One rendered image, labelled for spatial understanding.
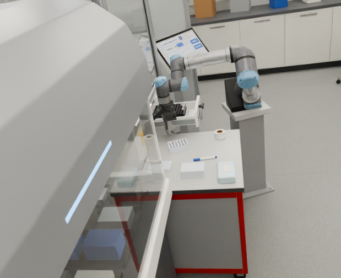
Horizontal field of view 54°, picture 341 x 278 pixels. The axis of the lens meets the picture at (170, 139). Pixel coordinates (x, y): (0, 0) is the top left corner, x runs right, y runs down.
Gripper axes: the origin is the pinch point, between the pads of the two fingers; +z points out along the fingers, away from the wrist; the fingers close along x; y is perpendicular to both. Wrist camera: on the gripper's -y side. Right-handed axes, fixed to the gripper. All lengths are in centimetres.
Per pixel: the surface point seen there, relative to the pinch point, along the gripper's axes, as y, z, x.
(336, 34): 280, 39, 242
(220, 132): 34.2, 9.1, -0.4
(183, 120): 13.3, 0.3, 11.4
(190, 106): 23.9, 1.4, 33.4
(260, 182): 71, 79, 25
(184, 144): 9.0, 7.6, -7.6
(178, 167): 0.5, 11.3, -24.6
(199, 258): 1, 65, -46
